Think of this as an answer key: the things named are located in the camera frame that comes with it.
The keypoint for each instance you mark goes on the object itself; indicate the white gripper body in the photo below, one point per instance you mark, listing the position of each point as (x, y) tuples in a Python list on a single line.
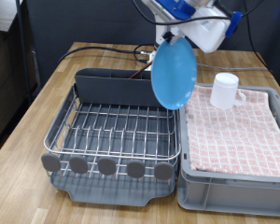
[(208, 31)]

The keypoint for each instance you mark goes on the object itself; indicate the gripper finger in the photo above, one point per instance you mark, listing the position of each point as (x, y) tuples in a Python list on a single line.
[(175, 38), (167, 36)]

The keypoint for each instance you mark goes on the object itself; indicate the blue plate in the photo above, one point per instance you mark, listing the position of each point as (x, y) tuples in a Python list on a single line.
[(174, 74)]

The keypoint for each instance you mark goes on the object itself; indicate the brown wooden spoon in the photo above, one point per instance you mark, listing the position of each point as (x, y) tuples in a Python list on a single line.
[(141, 71)]

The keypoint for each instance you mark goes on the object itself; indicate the white mug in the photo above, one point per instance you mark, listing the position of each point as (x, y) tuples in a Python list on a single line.
[(223, 93)]

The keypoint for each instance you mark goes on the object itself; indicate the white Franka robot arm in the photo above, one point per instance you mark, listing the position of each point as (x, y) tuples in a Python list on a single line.
[(160, 31)]

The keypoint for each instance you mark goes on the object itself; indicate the metal dish rack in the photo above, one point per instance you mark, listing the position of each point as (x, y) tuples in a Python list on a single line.
[(99, 189)]

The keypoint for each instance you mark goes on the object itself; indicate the dark grey utensil holder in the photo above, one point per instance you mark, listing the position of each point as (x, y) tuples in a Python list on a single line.
[(115, 90)]

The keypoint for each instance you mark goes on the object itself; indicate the pink checked towel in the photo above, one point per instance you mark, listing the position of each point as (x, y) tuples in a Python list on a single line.
[(233, 130)]

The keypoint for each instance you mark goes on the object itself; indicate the light grey panel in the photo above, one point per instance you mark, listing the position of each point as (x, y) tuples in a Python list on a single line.
[(3, 14)]

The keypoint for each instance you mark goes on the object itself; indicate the grey plastic crate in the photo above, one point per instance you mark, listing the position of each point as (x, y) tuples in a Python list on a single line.
[(233, 196)]

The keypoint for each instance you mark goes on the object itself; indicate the dark cabinet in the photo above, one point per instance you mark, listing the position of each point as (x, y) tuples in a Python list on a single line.
[(3, 77)]

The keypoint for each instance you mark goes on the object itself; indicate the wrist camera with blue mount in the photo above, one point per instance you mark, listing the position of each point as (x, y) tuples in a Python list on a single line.
[(177, 9)]

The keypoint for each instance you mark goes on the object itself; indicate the black metal post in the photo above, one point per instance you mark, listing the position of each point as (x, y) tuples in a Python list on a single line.
[(21, 46)]

